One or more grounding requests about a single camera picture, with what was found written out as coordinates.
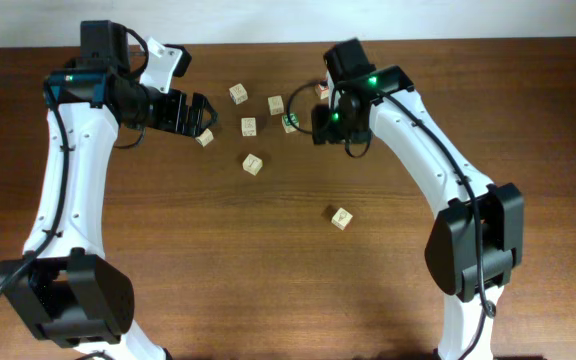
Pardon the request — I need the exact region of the wooden block pineapple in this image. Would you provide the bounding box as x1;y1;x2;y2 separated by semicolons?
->
195;129;214;147

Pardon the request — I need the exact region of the wooden block number five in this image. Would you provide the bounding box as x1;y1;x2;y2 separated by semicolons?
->
241;117;257;137

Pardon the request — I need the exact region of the wooden block letter K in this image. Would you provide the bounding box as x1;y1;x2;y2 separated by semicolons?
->
229;83;248;105

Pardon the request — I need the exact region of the plain wooden block centre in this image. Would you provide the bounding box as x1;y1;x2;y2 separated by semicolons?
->
268;95;285;116

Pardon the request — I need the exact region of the wooden block green N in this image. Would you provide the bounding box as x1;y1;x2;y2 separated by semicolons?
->
281;113;299;133

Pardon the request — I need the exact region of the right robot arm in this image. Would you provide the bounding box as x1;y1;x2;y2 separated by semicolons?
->
311;39;524;359

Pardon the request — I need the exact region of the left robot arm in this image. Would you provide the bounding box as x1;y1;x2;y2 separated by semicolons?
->
0;20;218;359

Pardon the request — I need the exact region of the wooden block number four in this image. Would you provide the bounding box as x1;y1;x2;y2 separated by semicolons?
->
242;154;263;176

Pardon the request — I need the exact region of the wooden block red I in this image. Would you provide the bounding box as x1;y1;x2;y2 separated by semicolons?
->
315;82;330;100

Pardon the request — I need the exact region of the wooden block blue D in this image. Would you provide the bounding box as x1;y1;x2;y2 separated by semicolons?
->
330;208;353;231

